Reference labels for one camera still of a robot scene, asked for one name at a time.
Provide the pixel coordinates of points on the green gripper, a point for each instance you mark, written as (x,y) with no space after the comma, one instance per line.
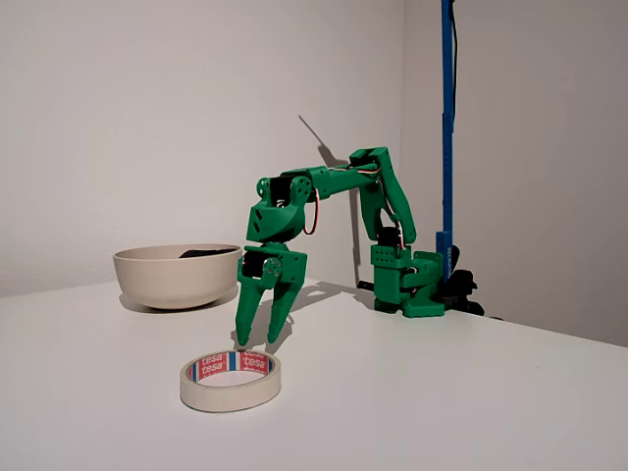
(289,264)

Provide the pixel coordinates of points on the beige masking tape roll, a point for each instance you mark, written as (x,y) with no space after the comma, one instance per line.
(221,400)

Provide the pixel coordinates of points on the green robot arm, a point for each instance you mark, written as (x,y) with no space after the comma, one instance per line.
(343,181)

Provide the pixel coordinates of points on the beige round bowl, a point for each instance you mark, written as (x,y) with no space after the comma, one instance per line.
(172,279)

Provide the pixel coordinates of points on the small black base clamp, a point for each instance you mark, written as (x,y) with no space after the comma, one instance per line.
(365,284)

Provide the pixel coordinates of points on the black pole clamp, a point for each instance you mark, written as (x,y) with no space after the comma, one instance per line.
(463,289)

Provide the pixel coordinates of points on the blue camera pole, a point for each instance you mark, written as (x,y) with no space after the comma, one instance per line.
(447,147)

